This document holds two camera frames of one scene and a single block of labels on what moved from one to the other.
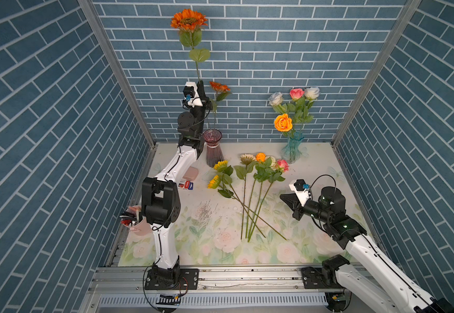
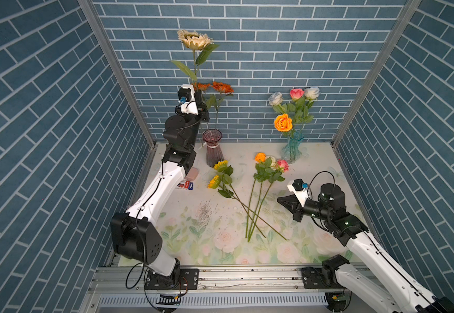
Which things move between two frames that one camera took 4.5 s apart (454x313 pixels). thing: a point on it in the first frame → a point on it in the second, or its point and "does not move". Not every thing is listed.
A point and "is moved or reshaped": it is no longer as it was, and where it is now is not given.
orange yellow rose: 282,122 does not move
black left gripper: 203,107 does not move
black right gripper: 292,199 does not move
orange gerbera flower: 190,23 is moved or reshaped
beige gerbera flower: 250,163 → 202,46
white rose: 275,99 does not move
